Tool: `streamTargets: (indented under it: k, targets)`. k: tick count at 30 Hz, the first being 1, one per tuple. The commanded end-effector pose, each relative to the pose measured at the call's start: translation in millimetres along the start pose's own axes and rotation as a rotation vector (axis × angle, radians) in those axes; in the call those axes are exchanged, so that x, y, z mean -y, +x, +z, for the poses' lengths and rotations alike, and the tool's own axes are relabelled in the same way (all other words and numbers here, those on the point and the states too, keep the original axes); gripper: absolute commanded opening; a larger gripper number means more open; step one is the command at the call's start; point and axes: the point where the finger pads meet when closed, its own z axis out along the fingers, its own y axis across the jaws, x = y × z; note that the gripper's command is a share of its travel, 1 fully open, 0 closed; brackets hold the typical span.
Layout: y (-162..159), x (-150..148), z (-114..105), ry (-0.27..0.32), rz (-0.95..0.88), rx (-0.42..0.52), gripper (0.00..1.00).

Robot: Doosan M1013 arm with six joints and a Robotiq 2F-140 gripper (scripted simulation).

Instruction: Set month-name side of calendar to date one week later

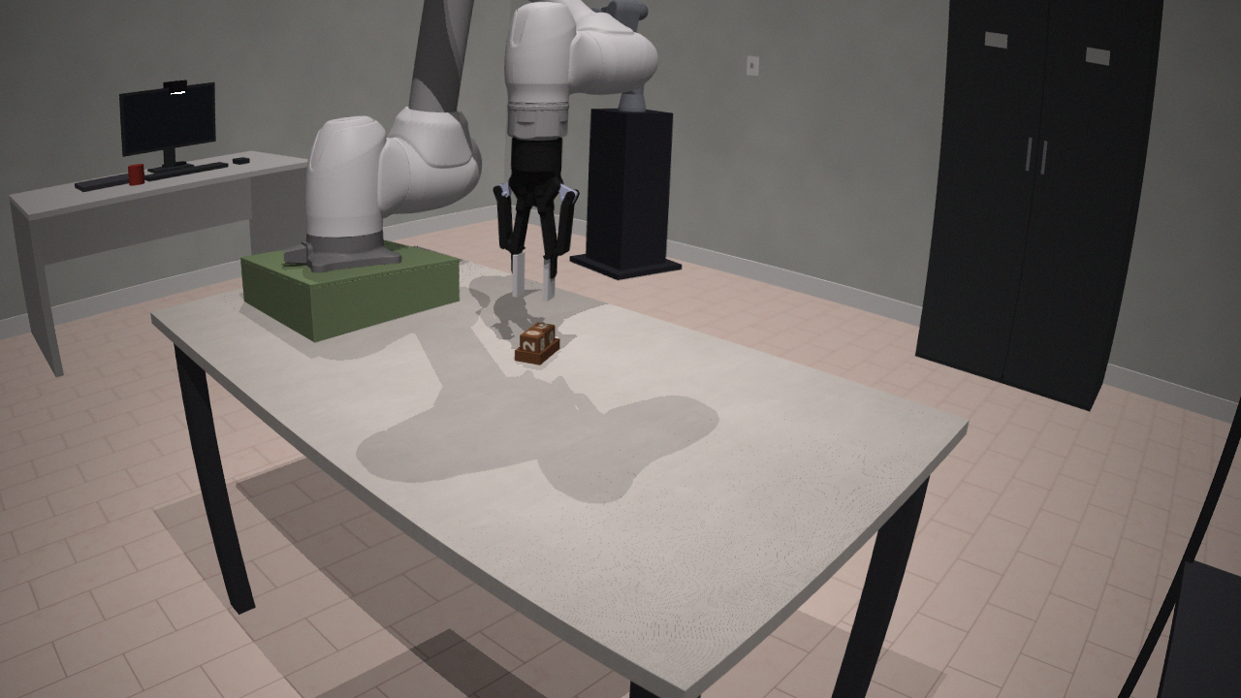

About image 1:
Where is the brown cube with white number 2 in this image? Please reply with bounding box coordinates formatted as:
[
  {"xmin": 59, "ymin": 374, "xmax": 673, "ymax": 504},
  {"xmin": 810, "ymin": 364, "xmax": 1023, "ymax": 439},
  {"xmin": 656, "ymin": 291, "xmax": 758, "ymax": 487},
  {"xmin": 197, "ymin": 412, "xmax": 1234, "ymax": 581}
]
[{"xmin": 520, "ymin": 329, "xmax": 546, "ymax": 353}]

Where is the brown wooden cube with white digits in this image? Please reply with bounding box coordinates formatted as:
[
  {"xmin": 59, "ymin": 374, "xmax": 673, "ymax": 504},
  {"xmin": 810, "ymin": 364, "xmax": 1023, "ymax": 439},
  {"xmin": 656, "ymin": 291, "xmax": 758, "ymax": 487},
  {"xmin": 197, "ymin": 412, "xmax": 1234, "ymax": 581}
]
[{"xmin": 530, "ymin": 323, "xmax": 556, "ymax": 348}]

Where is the brown rectangular tray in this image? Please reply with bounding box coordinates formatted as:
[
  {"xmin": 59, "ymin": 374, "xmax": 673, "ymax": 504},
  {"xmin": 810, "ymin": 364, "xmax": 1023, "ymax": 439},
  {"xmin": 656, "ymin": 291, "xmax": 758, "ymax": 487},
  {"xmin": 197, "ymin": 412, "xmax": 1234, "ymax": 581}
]
[{"xmin": 515, "ymin": 338, "xmax": 560, "ymax": 365}]

